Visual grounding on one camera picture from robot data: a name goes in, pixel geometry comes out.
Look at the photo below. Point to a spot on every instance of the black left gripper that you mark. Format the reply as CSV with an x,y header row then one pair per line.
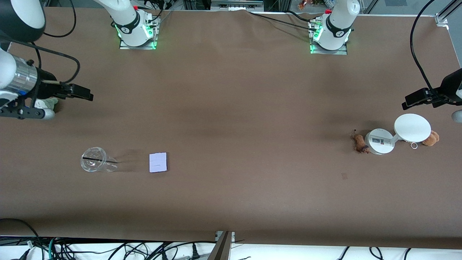
x,y
449,87

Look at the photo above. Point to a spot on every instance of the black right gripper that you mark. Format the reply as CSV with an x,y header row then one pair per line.
x,y
46,85

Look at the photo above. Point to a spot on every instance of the brown lion statue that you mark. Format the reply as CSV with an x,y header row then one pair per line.
x,y
359,141

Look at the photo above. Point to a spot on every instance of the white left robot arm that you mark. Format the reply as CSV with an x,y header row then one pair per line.
x,y
337,29

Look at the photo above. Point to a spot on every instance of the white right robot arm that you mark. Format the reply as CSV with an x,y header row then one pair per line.
x,y
130,21

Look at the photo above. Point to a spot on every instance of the white round desk lamp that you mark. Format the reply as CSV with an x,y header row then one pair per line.
x,y
411,128

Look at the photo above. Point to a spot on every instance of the grey totoro plush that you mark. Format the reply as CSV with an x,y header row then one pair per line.
x,y
48,103

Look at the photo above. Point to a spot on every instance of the black straw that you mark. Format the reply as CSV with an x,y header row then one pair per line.
x,y
97,159

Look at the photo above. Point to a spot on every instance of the clear plastic cup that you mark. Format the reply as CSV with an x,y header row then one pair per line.
x,y
94,160

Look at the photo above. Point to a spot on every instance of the orange toy figure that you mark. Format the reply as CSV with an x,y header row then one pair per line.
x,y
303,4

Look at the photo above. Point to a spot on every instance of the black power plug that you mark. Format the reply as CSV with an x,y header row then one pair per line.
x,y
195,252

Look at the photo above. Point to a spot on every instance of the brown table cover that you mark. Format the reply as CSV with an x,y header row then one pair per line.
x,y
252,198

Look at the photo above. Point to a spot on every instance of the aluminium frame profile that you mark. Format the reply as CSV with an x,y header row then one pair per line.
x,y
445,12

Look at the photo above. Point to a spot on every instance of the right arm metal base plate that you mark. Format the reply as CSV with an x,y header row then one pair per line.
x,y
156,36

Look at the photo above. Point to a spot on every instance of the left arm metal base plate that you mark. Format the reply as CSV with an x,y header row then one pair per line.
x,y
344,51

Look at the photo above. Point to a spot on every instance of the silver metal frame bar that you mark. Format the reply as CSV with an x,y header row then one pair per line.
x,y
236,4

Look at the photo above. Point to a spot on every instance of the grey metal post bracket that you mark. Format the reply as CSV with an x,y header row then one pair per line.
x,y
222,247

